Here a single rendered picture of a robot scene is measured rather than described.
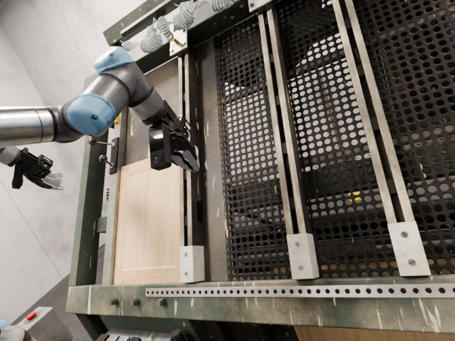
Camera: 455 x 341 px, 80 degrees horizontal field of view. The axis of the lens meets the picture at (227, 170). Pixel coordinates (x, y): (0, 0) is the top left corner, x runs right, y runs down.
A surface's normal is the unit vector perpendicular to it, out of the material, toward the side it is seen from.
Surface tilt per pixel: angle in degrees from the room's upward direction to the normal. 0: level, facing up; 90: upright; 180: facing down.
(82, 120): 117
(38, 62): 90
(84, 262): 90
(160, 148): 55
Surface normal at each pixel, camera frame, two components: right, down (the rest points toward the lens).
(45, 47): -0.28, 0.35
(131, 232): -0.52, -0.25
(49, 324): 0.85, -0.22
